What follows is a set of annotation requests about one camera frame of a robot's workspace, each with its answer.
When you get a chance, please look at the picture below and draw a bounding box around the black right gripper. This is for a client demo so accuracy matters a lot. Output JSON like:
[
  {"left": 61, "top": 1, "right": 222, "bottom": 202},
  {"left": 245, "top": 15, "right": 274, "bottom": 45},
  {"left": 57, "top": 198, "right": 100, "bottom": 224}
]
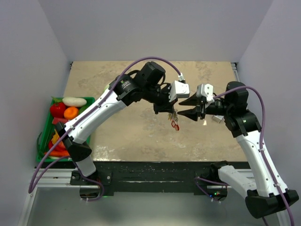
[{"left": 178, "top": 91, "right": 232, "bottom": 121}]

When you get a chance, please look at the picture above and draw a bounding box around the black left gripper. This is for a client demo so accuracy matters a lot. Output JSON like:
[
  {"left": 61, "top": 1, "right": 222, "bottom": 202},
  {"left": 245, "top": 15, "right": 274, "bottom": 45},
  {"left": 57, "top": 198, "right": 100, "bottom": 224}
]
[{"left": 143, "top": 83, "right": 179, "bottom": 115}]

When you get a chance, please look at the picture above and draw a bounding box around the key bunch with red carabiner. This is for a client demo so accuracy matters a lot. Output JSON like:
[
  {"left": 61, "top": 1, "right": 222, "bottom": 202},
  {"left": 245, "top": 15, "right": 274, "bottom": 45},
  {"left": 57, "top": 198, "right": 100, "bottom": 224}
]
[{"left": 168, "top": 111, "right": 180, "bottom": 131}]

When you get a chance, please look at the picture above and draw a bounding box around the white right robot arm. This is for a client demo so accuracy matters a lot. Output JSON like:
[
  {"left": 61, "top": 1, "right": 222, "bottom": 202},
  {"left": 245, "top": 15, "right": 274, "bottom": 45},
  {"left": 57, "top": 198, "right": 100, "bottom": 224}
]
[{"left": 178, "top": 81, "right": 299, "bottom": 218}]

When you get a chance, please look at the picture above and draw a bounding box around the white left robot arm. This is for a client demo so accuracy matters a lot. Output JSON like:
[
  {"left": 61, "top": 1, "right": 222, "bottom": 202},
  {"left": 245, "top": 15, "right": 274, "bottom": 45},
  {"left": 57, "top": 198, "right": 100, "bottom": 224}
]
[{"left": 55, "top": 61, "right": 178, "bottom": 185}]

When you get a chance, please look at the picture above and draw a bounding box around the green toy pepper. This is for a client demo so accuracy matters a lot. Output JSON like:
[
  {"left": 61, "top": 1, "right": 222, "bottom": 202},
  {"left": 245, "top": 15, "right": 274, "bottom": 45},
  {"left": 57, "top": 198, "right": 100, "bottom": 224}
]
[{"left": 79, "top": 105, "right": 89, "bottom": 115}]

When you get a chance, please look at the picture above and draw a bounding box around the white toy radish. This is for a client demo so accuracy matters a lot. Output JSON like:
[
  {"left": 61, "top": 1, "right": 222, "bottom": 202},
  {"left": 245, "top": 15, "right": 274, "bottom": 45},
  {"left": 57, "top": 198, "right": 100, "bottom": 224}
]
[{"left": 62, "top": 97, "right": 87, "bottom": 107}]

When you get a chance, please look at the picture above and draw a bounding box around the orange toy orange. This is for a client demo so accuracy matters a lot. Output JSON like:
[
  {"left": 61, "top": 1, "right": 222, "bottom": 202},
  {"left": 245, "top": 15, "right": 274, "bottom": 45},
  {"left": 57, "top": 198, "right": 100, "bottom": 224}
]
[{"left": 63, "top": 107, "right": 79, "bottom": 120}]

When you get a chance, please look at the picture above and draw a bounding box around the green plastic basket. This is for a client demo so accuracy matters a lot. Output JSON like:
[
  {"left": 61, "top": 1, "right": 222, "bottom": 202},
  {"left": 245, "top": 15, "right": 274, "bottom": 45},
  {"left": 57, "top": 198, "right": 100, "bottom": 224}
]
[{"left": 36, "top": 97, "right": 95, "bottom": 163}]

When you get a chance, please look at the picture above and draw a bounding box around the red toy tomato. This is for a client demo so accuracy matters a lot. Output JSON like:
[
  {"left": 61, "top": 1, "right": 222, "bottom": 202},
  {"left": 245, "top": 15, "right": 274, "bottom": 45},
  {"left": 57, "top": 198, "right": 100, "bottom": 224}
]
[{"left": 49, "top": 102, "right": 66, "bottom": 118}]

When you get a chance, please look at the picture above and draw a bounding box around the red box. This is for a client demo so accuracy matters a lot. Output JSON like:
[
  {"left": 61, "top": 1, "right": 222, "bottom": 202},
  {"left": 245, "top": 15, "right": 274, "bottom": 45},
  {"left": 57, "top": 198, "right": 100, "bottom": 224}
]
[{"left": 52, "top": 117, "right": 69, "bottom": 125}]

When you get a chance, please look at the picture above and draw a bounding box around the red toy apple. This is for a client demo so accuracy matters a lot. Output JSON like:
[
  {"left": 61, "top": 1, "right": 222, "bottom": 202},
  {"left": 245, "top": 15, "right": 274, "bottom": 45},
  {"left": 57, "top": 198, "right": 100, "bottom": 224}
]
[{"left": 58, "top": 141, "right": 66, "bottom": 149}]

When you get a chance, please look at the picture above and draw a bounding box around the yellow toy pepper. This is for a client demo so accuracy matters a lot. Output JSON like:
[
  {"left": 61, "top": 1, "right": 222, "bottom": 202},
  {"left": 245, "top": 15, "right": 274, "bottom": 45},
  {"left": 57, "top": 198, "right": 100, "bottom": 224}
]
[{"left": 51, "top": 130, "right": 60, "bottom": 145}]

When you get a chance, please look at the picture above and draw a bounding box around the orange toy carrot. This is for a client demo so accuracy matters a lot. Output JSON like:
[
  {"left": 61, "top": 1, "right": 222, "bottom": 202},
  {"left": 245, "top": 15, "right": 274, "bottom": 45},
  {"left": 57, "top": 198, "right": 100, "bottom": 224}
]
[{"left": 49, "top": 150, "right": 69, "bottom": 158}]

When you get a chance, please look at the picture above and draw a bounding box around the red toy chili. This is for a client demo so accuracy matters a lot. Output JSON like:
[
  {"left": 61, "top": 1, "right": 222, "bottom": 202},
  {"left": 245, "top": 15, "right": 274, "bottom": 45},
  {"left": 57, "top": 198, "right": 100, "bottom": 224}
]
[{"left": 48, "top": 141, "right": 66, "bottom": 152}]

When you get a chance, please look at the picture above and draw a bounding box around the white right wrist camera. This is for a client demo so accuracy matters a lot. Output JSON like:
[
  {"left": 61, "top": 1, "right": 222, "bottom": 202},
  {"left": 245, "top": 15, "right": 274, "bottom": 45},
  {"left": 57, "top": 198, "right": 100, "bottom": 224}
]
[{"left": 196, "top": 84, "right": 214, "bottom": 108}]

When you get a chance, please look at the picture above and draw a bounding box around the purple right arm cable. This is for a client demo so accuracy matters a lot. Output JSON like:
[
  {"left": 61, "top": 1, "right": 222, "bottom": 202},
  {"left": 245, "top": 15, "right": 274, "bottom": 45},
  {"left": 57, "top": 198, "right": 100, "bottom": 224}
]
[{"left": 213, "top": 85, "right": 295, "bottom": 226}]

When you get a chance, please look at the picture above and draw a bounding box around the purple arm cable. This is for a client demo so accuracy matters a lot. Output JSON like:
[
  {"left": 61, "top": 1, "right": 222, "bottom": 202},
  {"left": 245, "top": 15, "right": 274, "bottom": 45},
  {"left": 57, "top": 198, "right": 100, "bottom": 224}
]
[
  {"left": 28, "top": 56, "right": 185, "bottom": 202},
  {"left": 213, "top": 85, "right": 295, "bottom": 226}
]

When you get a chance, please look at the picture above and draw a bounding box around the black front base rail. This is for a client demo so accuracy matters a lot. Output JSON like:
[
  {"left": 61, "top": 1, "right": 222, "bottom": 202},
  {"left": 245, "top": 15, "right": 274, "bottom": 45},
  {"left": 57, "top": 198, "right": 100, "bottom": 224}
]
[{"left": 70, "top": 161, "right": 226, "bottom": 196}]

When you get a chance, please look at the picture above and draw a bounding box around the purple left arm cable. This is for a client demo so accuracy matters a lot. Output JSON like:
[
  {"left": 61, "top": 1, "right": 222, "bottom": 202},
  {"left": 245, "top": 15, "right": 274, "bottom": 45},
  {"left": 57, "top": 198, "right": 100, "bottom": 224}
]
[{"left": 28, "top": 56, "right": 185, "bottom": 202}]

